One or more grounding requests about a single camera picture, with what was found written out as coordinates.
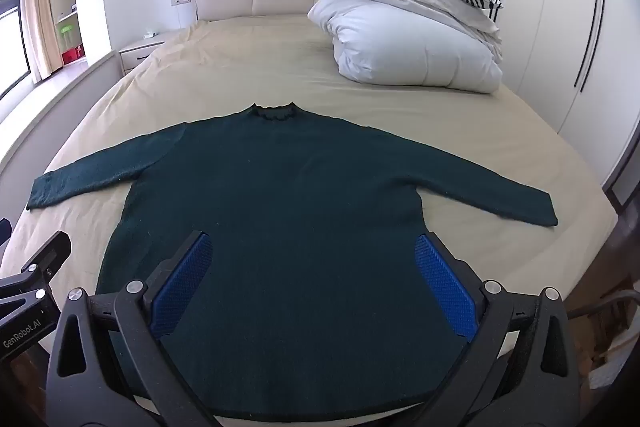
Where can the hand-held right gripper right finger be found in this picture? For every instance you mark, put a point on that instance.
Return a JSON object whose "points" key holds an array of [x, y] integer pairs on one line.
{"points": [[445, 287]]}

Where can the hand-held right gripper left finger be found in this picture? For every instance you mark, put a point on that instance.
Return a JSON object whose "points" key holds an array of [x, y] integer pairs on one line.
{"points": [[182, 283]]}

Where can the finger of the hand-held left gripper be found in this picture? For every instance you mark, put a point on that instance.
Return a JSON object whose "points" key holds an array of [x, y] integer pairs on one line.
{"points": [[50, 254], [4, 232]]}

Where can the dark green knit sweater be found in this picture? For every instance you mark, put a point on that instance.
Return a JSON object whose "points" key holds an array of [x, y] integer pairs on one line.
{"points": [[300, 207]]}

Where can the white window bench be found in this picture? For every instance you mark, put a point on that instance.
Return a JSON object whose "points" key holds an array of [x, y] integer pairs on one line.
{"points": [[60, 97]]}

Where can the red box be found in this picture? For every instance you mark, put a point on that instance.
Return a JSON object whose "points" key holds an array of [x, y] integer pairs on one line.
{"points": [[72, 57]]}

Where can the white nightstand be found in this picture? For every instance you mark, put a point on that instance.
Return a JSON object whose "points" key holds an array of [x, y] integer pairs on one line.
{"points": [[140, 54]]}

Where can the beige curtain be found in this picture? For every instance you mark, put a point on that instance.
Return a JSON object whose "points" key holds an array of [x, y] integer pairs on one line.
{"points": [[42, 7]]}

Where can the bed with beige sheet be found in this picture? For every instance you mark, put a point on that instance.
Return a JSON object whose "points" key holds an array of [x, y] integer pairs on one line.
{"points": [[250, 57]]}

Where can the white wardrobe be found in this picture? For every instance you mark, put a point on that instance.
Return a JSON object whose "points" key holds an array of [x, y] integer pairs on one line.
{"points": [[550, 7]]}

